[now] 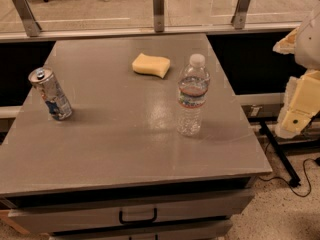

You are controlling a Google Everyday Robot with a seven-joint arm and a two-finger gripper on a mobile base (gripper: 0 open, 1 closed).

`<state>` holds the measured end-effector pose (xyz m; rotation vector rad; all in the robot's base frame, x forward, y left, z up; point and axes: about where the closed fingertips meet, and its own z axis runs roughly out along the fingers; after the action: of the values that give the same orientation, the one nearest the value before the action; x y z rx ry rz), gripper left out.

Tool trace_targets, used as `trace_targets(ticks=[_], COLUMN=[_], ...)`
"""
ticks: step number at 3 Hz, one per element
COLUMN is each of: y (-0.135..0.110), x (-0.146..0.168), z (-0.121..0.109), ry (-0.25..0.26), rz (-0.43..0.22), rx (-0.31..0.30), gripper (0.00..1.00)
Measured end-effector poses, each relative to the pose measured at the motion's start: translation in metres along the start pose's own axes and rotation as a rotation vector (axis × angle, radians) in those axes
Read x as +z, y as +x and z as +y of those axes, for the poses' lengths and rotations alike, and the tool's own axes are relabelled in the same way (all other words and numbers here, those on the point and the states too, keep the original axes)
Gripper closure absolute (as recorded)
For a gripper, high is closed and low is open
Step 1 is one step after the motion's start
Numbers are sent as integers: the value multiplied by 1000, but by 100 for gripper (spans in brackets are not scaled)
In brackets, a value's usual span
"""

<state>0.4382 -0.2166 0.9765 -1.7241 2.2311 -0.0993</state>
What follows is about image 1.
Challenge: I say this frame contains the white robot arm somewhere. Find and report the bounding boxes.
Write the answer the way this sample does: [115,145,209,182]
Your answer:
[273,5,320,139]

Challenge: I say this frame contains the clear plastic water bottle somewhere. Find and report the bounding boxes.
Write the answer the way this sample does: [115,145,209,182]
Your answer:
[177,54,210,136]

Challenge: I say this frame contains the black metal stand leg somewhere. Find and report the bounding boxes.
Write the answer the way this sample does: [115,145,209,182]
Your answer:
[259,121,300,187]

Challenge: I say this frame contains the lower grey drawer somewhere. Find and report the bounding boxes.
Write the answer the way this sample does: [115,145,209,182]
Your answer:
[49,220,232,240]

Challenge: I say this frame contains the grey drawer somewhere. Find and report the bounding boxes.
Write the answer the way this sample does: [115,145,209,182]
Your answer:
[9,189,254,233]
[49,220,232,240]

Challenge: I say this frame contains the yellow sponge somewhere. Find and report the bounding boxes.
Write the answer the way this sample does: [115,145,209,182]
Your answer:
[132,53,170,78]

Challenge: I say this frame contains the silver blue energy drink can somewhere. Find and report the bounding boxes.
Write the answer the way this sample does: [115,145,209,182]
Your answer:
[28,67,72,121]

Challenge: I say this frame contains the upper grey drawer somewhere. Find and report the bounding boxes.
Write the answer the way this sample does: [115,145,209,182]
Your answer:
[9,189,254,233]

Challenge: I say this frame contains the black floor cable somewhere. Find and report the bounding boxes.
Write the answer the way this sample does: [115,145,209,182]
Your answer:
[258,141,320,198]

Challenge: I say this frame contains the right metal railing bracket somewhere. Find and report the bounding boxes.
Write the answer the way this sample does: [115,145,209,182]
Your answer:
[231,0,251,29]

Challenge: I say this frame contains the metal railing bracket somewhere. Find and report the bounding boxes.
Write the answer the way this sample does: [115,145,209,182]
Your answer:
[153,0,164,32]
[12,0,42,37]
[231,0,251,29]

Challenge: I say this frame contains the middle metal railing bracket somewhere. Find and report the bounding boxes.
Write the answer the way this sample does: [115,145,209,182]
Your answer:
[153,0,164,32]

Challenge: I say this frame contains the black drawer handle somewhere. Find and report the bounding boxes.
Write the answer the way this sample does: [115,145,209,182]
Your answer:
[118,208,158,225]

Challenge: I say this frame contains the grey horizontal rail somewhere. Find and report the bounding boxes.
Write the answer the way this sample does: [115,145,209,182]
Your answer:
[0,21,300,43]

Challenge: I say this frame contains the left metal railing bracket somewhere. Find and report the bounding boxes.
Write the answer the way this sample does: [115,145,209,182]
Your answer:
[12,0,42,37]

